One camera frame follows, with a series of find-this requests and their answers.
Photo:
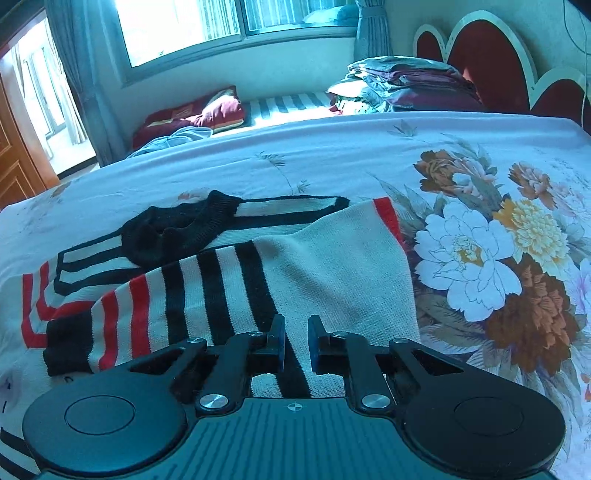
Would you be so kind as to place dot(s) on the black striped white cloth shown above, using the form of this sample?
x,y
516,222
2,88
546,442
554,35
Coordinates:
x,y
11,454

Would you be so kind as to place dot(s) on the striped knit sweater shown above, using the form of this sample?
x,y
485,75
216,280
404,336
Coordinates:
x,y
341,267

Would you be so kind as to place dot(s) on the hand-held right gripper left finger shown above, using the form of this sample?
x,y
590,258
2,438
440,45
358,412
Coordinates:
x,y
280,355

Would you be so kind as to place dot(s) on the red and white headboard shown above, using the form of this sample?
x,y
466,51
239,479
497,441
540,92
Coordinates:
x,y
489,60

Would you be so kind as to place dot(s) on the striped mattress pad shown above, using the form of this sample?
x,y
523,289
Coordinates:
x,y
286,106

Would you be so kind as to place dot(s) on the bedroom window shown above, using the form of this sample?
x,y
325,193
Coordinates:
x,y
184,27

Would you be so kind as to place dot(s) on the floral bed sheet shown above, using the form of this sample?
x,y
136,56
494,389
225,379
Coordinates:
x,y
323,157

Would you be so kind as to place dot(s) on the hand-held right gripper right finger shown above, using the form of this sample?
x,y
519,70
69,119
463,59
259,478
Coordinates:
x,y
313,353

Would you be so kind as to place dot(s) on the dark red pillow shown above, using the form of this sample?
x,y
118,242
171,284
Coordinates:
x,y
221,113

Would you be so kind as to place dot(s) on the dark red folded blanket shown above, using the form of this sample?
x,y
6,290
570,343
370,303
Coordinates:
x,y
159,122

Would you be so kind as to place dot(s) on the blue curtain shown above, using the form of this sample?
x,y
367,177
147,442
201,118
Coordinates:
x,y
371,27
78,69

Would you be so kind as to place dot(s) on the brown wooden door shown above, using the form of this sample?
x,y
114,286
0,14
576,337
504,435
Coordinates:
x,y
18,157

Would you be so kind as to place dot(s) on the light blue cloth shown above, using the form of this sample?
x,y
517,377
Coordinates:
x,y
184,137

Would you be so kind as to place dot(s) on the stack of folded bedding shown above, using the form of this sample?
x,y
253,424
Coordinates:
x,y
415,85

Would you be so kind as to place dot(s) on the balcony window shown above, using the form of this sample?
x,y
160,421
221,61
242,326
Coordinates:
x,y
41,92

